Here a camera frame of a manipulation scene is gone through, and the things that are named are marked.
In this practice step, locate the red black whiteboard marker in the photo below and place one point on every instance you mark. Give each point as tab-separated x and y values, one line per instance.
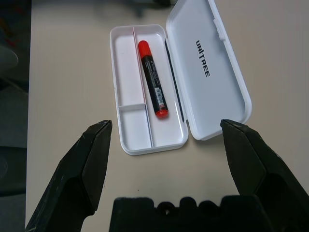
152	77

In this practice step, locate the white plastic pencil case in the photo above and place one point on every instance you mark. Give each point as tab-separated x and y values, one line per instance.
207	96

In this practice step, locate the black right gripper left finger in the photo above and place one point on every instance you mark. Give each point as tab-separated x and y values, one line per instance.
72	174

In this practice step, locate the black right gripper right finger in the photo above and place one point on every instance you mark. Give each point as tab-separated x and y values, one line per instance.
260	169

